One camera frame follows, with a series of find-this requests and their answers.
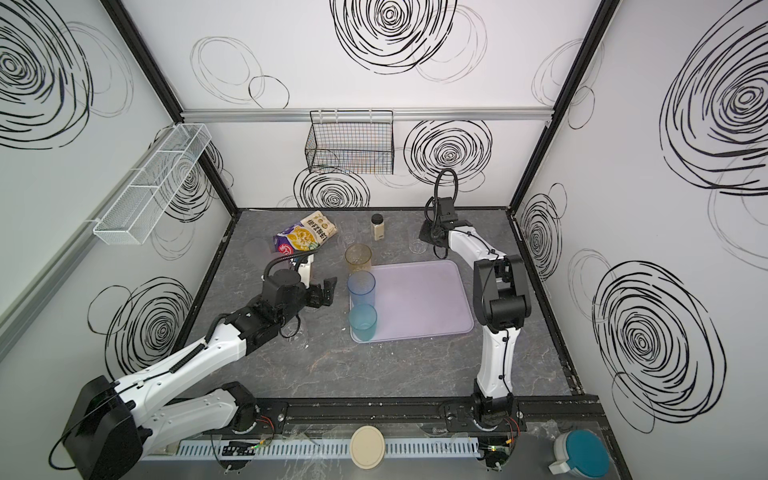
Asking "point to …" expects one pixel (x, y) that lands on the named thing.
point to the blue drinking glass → (361, 286)
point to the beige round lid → (367, 447)
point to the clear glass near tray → (417, 246)
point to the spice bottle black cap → (378, 226)
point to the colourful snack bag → (305, 235)
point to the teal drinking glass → (363, 319)
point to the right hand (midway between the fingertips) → (425, 231)
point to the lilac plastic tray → (420, 297)
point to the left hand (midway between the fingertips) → (324, 276)
